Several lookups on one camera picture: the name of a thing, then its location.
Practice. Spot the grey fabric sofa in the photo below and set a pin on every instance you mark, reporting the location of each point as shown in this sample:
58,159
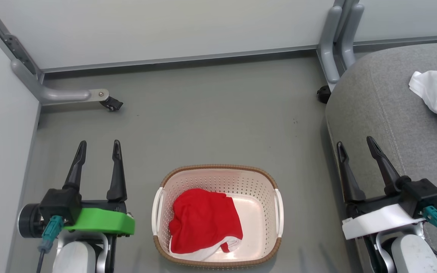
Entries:
378,113

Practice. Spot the white perforated laundry basket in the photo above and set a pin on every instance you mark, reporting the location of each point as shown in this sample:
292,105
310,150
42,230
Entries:
256,189

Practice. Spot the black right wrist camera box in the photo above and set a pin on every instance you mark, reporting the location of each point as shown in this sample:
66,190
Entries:
425,193

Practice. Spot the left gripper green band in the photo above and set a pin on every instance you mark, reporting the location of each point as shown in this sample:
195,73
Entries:
101,222

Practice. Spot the black caster wheel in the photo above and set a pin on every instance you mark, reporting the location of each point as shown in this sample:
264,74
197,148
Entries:
112,103
323,94

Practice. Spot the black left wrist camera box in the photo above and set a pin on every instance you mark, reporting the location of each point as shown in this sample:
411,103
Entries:
61,203

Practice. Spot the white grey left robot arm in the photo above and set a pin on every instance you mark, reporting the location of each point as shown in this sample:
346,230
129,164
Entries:
76,256

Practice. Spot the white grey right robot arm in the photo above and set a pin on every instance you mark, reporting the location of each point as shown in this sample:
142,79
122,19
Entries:
412,254

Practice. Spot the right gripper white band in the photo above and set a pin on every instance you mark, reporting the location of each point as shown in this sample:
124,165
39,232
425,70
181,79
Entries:
378,222

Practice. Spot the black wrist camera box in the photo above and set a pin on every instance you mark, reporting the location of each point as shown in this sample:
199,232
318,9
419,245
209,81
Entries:
425,193
61,203

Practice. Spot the grey metal partition foot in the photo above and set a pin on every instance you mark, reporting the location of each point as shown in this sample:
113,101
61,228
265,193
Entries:
59,94
351,34
328,49

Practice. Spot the red garment with white hem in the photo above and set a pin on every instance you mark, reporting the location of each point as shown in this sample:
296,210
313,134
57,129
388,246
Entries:
203,220

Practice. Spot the white red navy jersey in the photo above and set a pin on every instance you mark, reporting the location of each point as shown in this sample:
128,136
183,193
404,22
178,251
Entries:
434,89

